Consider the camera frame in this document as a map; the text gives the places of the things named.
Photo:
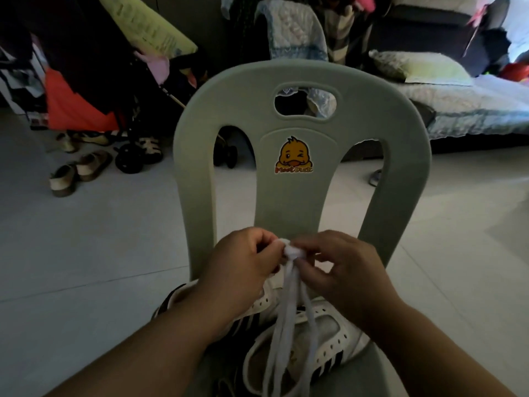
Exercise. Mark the person's left thumb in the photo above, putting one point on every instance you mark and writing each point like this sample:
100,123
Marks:
270,256

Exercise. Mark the person's right forearm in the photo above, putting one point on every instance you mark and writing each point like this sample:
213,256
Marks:
434,359

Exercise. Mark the dark hanging clothes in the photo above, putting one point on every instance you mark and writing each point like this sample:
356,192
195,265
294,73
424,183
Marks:
74,33

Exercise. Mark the grey slipper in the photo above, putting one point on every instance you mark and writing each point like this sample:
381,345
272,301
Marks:
375,178

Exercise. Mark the white shoelace bundle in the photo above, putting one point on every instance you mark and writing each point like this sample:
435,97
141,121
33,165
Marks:
289,310

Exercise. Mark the tan flat sandal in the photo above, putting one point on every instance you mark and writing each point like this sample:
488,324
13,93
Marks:
66,142
93,138

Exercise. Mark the person's left forearm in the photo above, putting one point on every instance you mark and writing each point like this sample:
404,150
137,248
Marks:
144,359

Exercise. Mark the person's right thumb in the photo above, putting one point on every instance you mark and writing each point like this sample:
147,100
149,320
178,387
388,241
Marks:
312,273

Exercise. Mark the yellow plastic package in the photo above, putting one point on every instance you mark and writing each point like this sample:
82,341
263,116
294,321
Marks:
148,24

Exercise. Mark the beige platform sandal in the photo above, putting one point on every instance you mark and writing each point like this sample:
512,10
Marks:
94,164
63,179

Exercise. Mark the person's left hand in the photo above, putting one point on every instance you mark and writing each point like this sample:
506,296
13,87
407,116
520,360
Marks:
231,276

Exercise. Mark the red cloth item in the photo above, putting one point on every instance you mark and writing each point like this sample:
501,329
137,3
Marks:
516,72

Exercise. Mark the person's right hand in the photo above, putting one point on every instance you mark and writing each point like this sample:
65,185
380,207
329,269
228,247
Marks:
351,281

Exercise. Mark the pink cloth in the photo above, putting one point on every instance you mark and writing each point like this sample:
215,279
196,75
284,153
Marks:
157,68

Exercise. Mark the yellow duck sticker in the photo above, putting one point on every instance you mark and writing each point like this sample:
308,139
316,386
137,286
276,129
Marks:
294,157

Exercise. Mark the orange bag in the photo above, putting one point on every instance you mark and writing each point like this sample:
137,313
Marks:
70,107

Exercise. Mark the black stroller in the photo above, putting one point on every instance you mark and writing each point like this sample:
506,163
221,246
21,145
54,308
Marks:
130,159

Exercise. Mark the grey-green plastic chair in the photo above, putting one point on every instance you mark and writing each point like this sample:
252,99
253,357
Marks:
231,103

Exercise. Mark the pale green pillow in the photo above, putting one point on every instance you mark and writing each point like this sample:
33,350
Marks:
421,68

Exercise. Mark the plaid cloth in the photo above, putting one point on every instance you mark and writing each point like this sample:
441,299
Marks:
343,28

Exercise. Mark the sofa bed with quilted cover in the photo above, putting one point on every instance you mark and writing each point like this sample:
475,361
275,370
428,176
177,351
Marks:
467,107

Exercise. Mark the white sneaker with black stripes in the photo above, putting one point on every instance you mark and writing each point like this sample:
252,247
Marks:
330,343
248,314

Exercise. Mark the quilted pale blanket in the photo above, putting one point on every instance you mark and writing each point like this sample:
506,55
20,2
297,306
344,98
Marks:
293,33

